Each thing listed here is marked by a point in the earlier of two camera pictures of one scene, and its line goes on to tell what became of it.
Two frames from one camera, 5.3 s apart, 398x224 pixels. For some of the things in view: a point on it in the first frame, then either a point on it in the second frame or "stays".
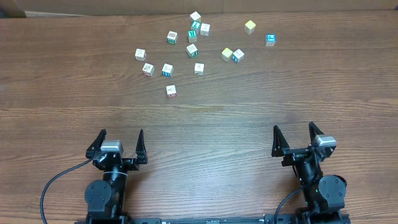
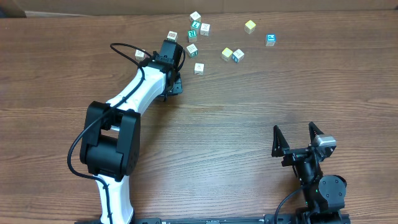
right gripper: x=294 y=155 stays
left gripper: x=133 y=163 to x=177 y=86
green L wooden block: x=196 y=25 stays
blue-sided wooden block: x=237 y=55 stays
